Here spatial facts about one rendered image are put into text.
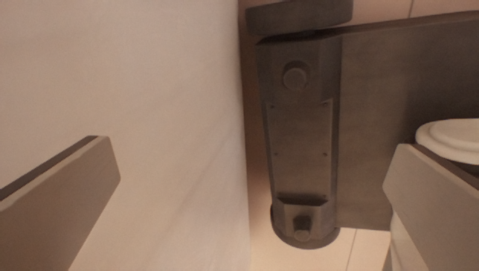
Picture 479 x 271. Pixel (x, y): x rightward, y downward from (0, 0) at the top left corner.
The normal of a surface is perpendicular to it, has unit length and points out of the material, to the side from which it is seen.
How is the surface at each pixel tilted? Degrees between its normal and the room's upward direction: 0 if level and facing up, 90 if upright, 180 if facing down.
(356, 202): 0
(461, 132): 90
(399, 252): 115
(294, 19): 2
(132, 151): 90
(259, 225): 0
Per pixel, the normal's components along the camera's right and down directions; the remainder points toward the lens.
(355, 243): -0.25, 0.47
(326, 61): 0.50, 0.32
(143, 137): 0.97, 0.07
